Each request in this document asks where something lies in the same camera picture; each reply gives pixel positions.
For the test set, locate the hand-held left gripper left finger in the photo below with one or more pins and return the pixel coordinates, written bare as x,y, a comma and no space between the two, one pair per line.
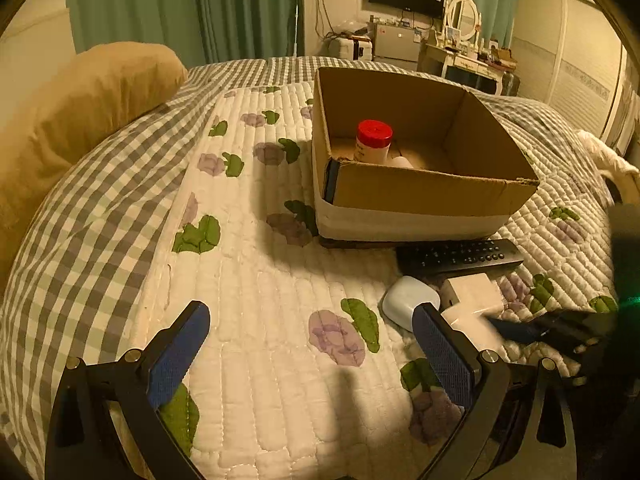
176,360

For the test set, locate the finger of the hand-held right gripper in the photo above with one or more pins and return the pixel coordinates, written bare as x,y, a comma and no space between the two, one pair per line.
520,330

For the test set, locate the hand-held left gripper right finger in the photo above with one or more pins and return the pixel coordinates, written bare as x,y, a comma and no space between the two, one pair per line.
445,360

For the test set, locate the white power adapter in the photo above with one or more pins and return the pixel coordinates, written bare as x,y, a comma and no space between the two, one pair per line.
472,332

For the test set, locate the brown cardboard box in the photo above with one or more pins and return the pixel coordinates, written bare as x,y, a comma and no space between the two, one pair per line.
415,195

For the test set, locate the white square charger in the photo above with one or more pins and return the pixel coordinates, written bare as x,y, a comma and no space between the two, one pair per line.
470,290

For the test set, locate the white oval earbuds case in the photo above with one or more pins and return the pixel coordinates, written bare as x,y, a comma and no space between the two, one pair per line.
402,302

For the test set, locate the black remote control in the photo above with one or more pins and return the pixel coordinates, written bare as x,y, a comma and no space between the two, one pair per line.
457,255

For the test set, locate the white crumpled cloth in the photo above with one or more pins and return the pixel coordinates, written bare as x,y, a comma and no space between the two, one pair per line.
607,160

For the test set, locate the floral quilted blanket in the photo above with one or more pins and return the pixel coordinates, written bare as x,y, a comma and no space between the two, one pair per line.
270,285

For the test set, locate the grey checked bedspread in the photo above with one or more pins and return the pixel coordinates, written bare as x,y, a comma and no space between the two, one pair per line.
85,240

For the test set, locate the small white bottle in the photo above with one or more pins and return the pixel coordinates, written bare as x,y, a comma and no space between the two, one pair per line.
401,162

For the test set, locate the white sliding wardrobe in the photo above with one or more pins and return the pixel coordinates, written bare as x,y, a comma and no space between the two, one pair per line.
565,60

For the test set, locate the red-lid plastic bottle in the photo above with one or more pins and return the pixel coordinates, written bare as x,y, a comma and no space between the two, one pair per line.
374,140

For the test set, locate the white dressing table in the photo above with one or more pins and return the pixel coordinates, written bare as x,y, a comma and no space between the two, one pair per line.
470,65

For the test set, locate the tan pillow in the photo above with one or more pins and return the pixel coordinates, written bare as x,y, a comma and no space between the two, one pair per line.
75,110

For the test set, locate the white oval vanity mirror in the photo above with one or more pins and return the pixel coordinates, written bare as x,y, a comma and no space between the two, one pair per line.
462,16

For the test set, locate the silver mini fridge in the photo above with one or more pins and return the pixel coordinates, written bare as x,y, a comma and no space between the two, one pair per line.
397,44

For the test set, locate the white small appliance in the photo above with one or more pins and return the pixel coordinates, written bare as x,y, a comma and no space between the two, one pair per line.
350,47

